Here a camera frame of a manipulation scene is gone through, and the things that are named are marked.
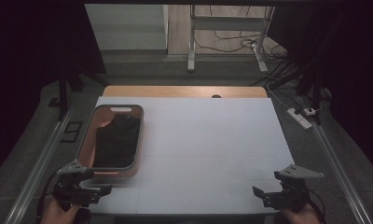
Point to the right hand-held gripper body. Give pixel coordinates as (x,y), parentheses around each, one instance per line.
(295,190)

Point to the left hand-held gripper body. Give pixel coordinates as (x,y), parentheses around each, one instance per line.
(70,186)

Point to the pink basket with grey rim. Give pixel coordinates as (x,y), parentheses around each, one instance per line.
(88,149)

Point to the black cloth garment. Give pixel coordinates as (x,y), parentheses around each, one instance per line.
(117,143)

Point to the person's right hand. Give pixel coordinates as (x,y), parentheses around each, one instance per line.
(301,216)

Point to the person's left hand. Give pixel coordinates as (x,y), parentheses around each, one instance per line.
(55,214)

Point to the white foam board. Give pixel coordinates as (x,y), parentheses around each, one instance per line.
(212,149)

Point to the white power strip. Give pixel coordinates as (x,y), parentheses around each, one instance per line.
(299,118)

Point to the white plug adapter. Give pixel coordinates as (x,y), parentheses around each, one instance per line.
(310,111)

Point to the black tripod stand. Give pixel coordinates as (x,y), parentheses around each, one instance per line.
(313,90)
(63,93)

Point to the wooden table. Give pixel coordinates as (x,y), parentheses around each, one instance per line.
(175,91)

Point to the dark curtain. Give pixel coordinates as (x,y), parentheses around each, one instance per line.
(355,77)
(26,62)

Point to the white cabinet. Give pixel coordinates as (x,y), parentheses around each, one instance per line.
(125,28)

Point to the aluminium rail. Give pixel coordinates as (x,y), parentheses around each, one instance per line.
(38,168)
(340,174)

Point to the black floor socket frame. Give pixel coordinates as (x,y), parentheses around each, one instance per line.
(63,133)

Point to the white metal desk frame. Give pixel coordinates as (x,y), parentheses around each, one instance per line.
(192,46)

